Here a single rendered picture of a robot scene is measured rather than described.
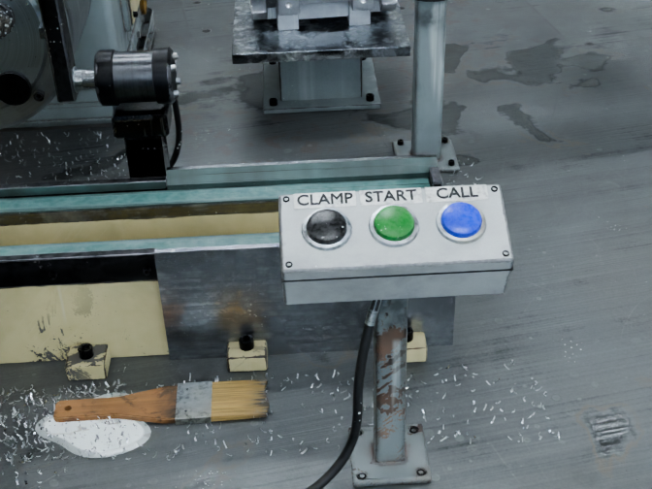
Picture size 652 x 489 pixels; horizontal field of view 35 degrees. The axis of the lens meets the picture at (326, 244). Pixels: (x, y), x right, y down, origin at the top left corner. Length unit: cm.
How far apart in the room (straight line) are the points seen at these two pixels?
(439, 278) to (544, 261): 44
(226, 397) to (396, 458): 18
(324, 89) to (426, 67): 25
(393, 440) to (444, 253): 23
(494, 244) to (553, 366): 31
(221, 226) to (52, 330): 20
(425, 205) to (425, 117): 56
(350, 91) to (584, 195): 39
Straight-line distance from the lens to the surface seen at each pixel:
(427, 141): 135
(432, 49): 129
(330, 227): 76
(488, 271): 77
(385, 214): 76
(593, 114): 151
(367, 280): 76
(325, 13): 147
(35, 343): 108
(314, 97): 151
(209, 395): 101
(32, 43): 122
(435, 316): 104
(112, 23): 144
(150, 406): 101
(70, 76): 113
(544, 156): 140
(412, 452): 95
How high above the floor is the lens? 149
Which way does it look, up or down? 35 degrees down
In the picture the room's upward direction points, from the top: 2 degrees counter-clockwise
